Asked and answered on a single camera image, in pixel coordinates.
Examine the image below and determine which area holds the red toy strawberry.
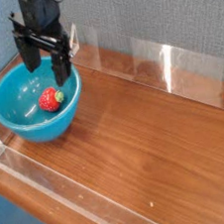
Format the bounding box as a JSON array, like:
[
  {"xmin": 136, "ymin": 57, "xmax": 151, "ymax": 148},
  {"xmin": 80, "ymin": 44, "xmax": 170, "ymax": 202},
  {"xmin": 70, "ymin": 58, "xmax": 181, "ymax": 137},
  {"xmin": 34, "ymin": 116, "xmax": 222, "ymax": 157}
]
[{"xmin": 39, "ymin": 87, "xmax": 64, "ymax": 112}]

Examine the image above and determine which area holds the clear acrylic back barrier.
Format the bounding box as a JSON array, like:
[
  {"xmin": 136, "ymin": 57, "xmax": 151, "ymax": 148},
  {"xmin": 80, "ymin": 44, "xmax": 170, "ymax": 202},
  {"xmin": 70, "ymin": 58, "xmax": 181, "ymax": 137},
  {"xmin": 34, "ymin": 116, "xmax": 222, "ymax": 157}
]
[{"xmin": 65, "ymin": 23, "xmax": 224, "ymax": 109}]

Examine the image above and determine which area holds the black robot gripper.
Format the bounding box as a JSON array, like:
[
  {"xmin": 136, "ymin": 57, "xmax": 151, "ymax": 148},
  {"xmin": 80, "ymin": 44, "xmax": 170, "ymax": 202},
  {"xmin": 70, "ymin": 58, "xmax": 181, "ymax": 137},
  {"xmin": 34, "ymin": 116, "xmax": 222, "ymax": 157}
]
[{"xmin": 9, "ymin": 0, "xmax": 71, "ymax": 87}]

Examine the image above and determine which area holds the clear acrylic barrier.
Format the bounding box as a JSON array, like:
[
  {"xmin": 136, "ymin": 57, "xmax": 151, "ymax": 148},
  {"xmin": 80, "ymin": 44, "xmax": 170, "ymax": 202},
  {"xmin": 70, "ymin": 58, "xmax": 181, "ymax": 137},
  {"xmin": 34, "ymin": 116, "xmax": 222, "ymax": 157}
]
[
  {"xmin": 0, "ymin": 140, "xmax": 158, "ymax": 224},
  {"xmin": 65, "ymin": 23, "xmax": 224, "ymax": 109}
]

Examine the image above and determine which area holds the clear acrylic front barrier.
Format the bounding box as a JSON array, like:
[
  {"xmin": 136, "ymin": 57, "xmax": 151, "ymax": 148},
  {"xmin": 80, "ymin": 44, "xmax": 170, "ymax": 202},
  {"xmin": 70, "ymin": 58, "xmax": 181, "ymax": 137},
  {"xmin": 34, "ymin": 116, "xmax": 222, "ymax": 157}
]
[{"xmin": 0, "ymin": 140, "xmax": 158, "ymax": 224}]

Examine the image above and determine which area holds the blue bowl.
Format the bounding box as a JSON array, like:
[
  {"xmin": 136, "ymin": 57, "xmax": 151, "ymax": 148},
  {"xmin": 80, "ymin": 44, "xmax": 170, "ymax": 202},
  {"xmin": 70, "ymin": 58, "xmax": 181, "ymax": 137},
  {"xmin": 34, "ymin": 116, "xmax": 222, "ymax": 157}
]
[{"xmin": 0, "ymin": 56, "xmax": 82, "ymax": 143}]

